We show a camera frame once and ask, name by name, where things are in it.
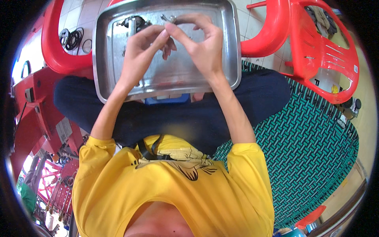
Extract person's left hand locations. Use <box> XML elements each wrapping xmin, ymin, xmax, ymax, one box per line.
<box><xmin>119</xmin><ymin>25</ymin><xmax>177</xmax><ymax>89</ymax></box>

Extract person's right hand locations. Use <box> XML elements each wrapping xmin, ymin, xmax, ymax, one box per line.
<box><xmin>164</xmin><ymin>13</ymin><xmax>224</xmax><ymax>84</ymax></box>

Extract small silver metal part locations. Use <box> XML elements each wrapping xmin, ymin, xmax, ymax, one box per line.
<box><xmin>161</xmin><ymin>14</ymin><xmax>178</xmax><ymax>25</ymax></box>

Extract black metal mechanical part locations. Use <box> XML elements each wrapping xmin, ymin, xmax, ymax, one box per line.
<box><xmin>117</xmin><ymin>15</ymin><xmax>152</xmax><ymax>37</ymax></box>

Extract steel tray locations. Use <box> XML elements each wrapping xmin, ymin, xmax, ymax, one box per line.
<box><xmin>92</xmin><ymin>0</ymin><xmax>242</xmax><ymax>104</ymax></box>

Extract person's legs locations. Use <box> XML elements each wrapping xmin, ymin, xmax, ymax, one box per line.
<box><xmin>53</xmin><ymin>69</ymin><xmax>292</xmax><ymax>156</ymax></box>

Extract red plastic armchair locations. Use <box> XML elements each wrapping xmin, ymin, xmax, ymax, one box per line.
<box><xmin>41</xmin><ymin>0</ymin><xmax>293</xmax><ymax>75</ymax></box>

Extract red plastic chair with slots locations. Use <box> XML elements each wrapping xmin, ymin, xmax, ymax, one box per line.
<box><xmin>284</xmin><ymin>0</ymin><xmax>360</xmax><ymax>105</ymax></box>

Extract red tool cart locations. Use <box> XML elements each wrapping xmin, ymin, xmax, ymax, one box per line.
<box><xmin>10</xmin><ymin>67</ymin><xmax>95</xmax><ymax>182</ymax></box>

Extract black rubber hoop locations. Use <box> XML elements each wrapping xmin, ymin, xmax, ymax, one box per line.
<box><xmin>20</xmin><ymin>60</ymin><xmax>32</xmax><ymax>79</ymax></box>

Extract grey work gloves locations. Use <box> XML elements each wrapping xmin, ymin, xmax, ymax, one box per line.
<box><xmin>305</xmin><ymin>6</ymin><xmax>338</xmax><ymax>38</ymax></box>

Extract green woven mat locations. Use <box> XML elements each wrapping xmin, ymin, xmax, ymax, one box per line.
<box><xmin>211</xmin><ymin>61</ymin><xmax>360</xmax><ymax>229</ymax></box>

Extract person's body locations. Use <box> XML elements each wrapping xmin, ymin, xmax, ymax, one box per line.
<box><xmin>72</xmin><ymin>134</ymin><xmax>275</xmax><ymax>237</ymax></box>

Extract black round metal parts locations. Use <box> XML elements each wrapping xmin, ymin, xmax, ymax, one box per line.
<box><xmin>340</xmin><ymin>97</ymin><xmax>362</xmax><ymax>119</ymax></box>

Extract row of hanging wrenches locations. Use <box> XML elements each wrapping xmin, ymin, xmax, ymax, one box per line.
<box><xmin>47</xmin><ymin>176</ymin><xmax>75</xmax><ymax>223</ymax></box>

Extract black ring-shaped gear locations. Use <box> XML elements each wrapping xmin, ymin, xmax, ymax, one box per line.
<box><xmin>65</xmin><ymin>27</ymin><xmax>85</xmax><ymax>51</ymax></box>

